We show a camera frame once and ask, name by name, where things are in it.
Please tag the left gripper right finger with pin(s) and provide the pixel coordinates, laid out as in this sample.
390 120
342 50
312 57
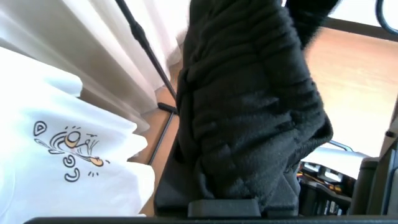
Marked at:
284 199

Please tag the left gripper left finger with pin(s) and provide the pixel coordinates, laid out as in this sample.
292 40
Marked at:
174 193

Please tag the black clothes rack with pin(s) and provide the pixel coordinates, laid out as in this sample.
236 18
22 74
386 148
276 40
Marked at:
141 35

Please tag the white printed t-shirt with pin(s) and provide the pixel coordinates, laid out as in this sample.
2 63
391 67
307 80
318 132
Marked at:
46 155

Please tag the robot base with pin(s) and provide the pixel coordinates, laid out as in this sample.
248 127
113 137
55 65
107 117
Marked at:
329 186

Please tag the white curtain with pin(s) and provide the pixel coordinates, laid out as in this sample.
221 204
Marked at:
93 46

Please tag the black shorts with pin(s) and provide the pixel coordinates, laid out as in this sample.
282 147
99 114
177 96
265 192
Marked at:
248 109

